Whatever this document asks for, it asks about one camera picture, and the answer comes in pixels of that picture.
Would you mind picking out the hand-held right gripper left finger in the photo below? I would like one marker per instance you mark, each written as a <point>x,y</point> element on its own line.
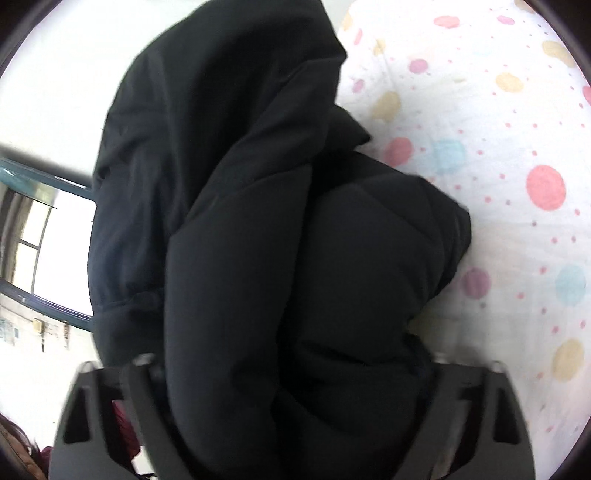
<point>138,392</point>

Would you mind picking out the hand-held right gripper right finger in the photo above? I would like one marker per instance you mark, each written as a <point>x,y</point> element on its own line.
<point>461,397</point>

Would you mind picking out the black puffer jacket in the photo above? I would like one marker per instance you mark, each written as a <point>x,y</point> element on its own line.
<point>258,240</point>

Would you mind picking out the person's red clothing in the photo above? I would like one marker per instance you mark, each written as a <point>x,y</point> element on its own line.
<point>123,429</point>

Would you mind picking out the person's head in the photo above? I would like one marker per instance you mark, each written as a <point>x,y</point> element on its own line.
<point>18,447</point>

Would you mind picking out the polka dot bed sheet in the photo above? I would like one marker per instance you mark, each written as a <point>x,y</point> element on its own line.
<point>498,207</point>

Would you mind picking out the papers on wall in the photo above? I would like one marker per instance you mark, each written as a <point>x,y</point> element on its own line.
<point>41,332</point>

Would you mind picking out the teal window frame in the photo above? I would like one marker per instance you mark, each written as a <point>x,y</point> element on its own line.
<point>51,184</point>

